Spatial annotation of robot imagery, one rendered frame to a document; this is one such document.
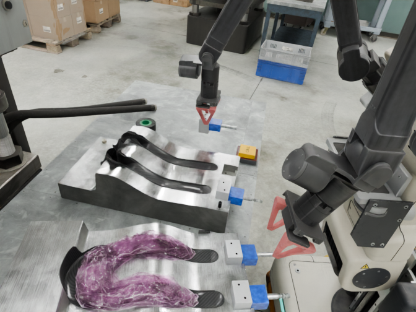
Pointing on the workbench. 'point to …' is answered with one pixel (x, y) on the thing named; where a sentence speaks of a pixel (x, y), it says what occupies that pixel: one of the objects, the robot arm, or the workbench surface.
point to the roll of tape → (147, 123)
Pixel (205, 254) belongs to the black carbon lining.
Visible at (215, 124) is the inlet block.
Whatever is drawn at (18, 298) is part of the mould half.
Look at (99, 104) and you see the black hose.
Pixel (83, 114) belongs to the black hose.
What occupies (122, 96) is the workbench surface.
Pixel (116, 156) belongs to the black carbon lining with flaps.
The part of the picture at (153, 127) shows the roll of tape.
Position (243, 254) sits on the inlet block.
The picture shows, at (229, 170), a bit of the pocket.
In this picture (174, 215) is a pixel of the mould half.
